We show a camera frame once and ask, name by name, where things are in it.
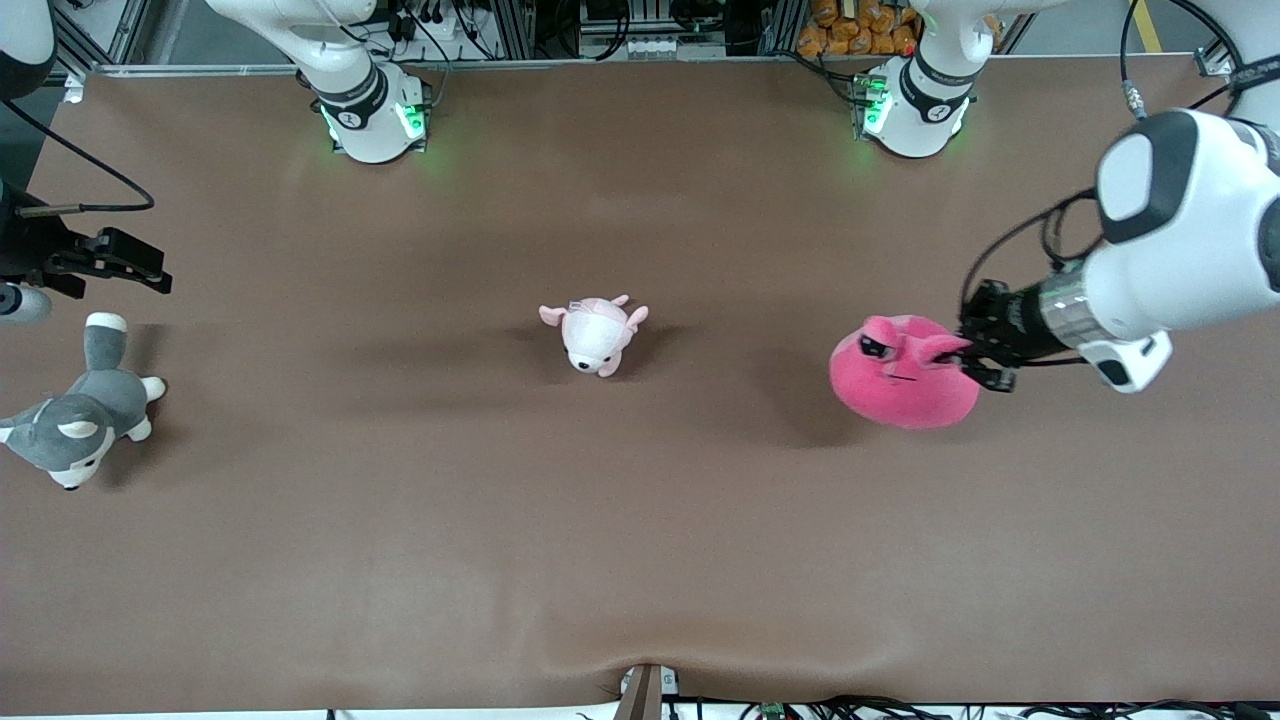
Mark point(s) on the hot pink round plush toy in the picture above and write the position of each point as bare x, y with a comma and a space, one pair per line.
900, 385

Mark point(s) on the aluminium table edge rail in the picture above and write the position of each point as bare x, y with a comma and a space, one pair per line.
600, 64

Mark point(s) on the aluminium corner frame post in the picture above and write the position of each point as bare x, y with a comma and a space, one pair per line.
1215, 62

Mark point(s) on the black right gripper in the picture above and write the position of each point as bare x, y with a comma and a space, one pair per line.
28, 247

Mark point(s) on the pale pink white plush toy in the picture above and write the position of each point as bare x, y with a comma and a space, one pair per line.
592, 340

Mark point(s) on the metal clamp bracket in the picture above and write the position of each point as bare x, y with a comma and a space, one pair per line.
642, 695

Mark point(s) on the orange snack bag pile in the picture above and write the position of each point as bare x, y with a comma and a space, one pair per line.
850, 30

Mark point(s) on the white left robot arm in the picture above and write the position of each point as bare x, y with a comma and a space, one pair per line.
1210, 230

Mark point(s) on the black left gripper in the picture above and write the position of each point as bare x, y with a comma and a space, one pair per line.
1012, 325

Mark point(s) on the brown table cover mat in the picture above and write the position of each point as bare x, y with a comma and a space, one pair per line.
640, 520

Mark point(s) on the white power strip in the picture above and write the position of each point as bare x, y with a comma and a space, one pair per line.
675, 46

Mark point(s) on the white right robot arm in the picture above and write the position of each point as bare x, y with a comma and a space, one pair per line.
350, 90

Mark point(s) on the grey white husky plush toy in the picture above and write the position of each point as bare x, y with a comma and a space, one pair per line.
85, 420

